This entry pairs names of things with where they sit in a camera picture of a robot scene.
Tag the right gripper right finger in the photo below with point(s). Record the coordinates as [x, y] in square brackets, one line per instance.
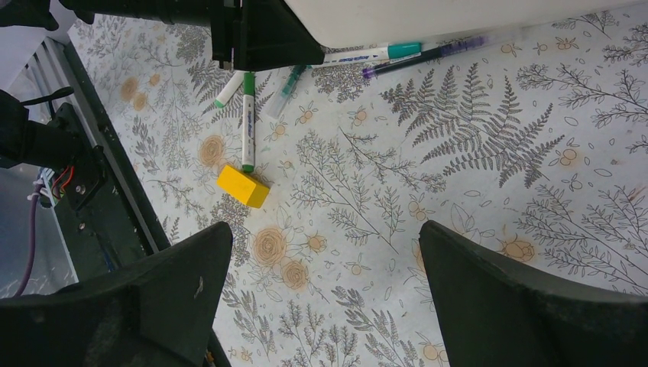
[495, 311]

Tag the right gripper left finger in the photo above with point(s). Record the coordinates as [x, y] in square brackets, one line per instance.
[157, 311]

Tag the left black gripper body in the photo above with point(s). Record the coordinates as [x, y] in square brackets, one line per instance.
[250, 35]

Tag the white three-drawer cabinet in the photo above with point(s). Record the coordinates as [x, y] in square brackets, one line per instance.
[347, 23]

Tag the teal capped marker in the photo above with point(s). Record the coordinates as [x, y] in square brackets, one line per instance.
[376, 54]

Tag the green capped white marker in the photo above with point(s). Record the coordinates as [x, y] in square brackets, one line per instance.
[247, 118]

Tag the green marker upright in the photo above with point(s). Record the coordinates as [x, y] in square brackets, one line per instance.
[229, 89]

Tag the clear green pen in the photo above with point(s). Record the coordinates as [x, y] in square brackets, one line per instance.
[284, 93]

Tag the yellow eraser block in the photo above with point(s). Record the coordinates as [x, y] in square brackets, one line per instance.
[243, 188]

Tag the floral table mat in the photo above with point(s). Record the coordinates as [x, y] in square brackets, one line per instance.
[535, 149]

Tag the blue pen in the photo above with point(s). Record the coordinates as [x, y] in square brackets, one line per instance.
[455, 47]

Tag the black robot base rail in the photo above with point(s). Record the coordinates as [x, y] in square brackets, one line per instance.
[104, 219]

